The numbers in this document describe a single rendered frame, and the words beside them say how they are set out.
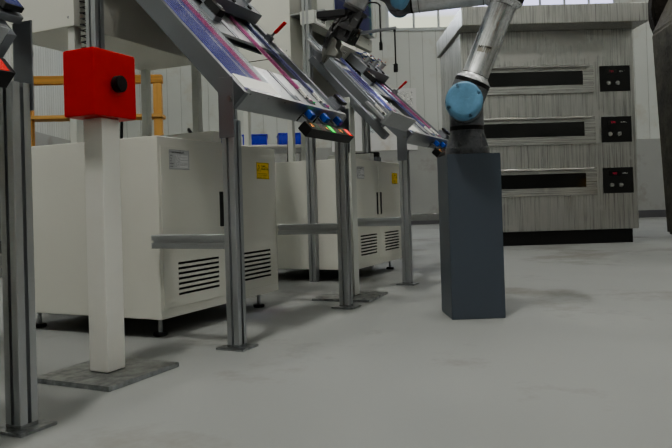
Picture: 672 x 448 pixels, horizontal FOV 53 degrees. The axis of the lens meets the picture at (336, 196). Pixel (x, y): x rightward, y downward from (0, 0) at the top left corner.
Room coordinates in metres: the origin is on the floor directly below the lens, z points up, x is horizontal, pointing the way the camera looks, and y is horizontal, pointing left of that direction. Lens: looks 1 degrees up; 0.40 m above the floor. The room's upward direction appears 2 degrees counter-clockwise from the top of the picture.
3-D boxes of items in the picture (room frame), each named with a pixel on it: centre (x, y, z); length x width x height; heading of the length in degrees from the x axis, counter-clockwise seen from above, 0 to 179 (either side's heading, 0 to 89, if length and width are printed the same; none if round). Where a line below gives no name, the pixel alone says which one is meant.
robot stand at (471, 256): (2.31, -0.46, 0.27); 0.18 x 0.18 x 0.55; 2
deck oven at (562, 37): (5.86, -1.76, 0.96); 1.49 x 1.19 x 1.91; 91
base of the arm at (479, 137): (2.31, -0.46, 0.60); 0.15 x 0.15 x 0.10
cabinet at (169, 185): (2.48, 0.68, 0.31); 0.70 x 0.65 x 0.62; 155
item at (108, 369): (1.63, 0.57, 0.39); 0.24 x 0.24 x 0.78; 65
